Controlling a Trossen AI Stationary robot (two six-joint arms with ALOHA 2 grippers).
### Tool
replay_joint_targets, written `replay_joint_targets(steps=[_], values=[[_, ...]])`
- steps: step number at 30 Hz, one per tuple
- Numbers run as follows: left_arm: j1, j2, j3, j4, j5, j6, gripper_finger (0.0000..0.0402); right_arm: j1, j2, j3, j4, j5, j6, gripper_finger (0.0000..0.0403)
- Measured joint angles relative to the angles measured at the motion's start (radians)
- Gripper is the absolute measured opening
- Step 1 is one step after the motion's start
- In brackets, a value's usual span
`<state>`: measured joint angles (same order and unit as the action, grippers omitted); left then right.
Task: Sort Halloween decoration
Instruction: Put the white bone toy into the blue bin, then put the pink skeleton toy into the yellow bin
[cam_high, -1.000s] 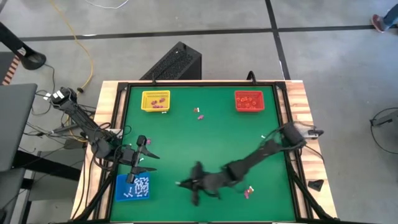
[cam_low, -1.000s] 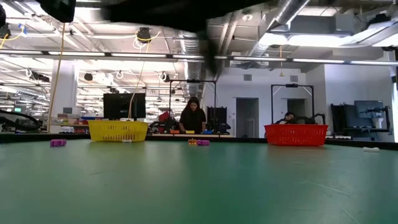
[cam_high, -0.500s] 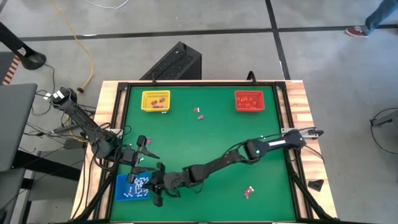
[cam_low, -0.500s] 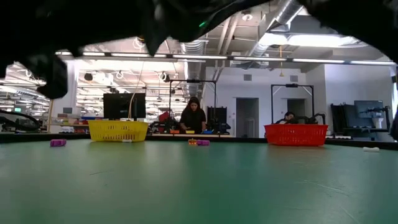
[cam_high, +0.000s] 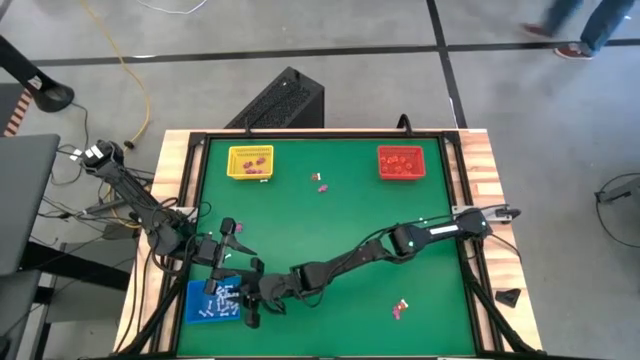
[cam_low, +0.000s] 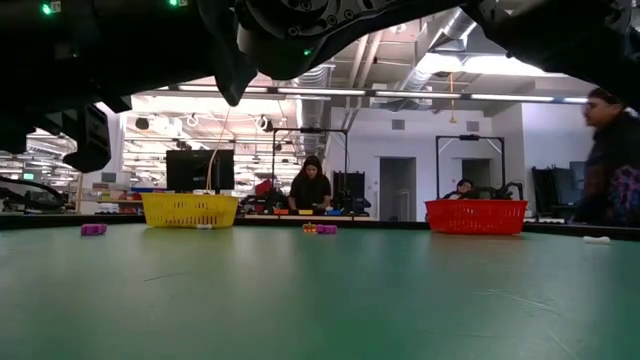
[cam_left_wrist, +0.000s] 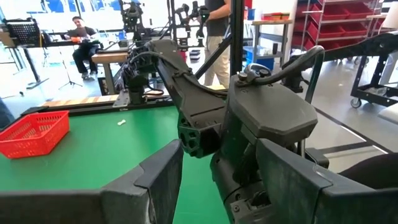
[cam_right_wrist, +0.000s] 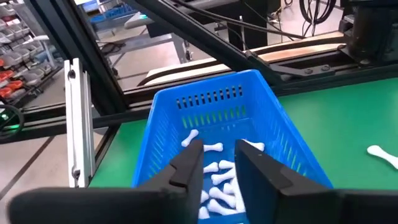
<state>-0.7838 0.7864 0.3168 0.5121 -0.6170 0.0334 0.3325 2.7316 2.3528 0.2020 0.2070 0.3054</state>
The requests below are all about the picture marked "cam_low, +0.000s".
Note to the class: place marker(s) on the dark desk monitor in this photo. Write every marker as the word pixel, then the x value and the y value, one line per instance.
pixel 579 175

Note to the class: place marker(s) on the pink plastic skeleton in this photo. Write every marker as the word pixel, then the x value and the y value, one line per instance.
pixel 93 229
pixel 326 229

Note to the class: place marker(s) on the white plastic bone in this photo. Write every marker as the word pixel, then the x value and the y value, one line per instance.
pixel 204 226
pixel 596 240

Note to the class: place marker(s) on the red plastic basket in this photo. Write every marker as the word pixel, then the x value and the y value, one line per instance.
pixel 477 217

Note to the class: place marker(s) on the long LED light bar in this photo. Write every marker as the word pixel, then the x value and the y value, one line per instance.
pixel 410 94

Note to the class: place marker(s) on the black dome lamp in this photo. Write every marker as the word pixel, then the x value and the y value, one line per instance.
pixel 142 123

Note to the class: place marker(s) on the small blue bin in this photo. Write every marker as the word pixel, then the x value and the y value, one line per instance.
pixel 333 212

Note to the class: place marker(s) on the black computer monitor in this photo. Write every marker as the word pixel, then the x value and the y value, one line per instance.
pixel 200 170

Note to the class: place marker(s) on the slim silver ventilation duct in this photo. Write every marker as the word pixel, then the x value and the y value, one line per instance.
pixel 430 65

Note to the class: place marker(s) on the person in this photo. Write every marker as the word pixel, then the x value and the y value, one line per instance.
pixel 462 189
pixel 615 165
pixel 310 187

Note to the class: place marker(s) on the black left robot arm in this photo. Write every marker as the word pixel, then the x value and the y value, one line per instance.
pixel 150 40

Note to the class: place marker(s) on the grey door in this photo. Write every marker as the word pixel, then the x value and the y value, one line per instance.
pixel 475 170
pixel 397 190

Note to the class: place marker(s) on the black gantry frame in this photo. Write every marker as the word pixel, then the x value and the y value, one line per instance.
pixel 470 137
pixel 310 130

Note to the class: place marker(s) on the green table mat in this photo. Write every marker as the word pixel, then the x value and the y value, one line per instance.
pixel 150 300

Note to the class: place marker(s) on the orange plastic pumpkin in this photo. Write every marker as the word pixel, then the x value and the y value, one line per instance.
pixel 309 228

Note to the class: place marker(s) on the small orange bin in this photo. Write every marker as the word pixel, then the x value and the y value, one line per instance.
pixel 281 212

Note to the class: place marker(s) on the black background robot arm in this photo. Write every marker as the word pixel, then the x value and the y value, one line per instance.
pixel 500 192

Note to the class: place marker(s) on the small yellow bin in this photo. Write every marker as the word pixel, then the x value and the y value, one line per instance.
pixel 306 212

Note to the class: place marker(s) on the yellow plastic basket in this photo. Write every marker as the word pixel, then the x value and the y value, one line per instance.
pixel 190 211

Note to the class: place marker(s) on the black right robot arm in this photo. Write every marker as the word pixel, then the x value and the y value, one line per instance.
pixel 575 35

